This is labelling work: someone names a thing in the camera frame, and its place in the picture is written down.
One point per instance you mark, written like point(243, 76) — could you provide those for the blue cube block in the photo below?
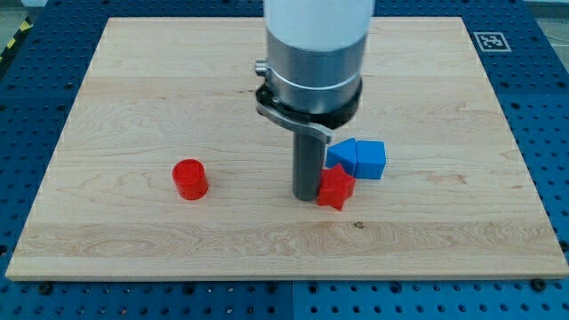
point(371, 159)

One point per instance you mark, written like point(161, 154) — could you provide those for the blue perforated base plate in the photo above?
point(39, 87)

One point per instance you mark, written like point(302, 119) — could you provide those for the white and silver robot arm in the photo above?
point(312, 76)

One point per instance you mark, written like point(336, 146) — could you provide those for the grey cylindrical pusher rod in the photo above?
point(308, 161)

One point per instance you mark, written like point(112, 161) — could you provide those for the red cylinder block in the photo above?
point(190, 179)

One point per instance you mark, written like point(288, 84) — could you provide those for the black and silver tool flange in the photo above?
point(319, 126)

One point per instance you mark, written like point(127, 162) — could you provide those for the blue triangle block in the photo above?
point(343, 153)

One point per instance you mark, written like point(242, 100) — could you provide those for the red star block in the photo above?
point(336, 187)

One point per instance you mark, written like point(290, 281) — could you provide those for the white fiducial marker tag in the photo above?
point(489, 41)

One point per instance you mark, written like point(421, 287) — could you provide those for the light wooden board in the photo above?
point(455, 201)

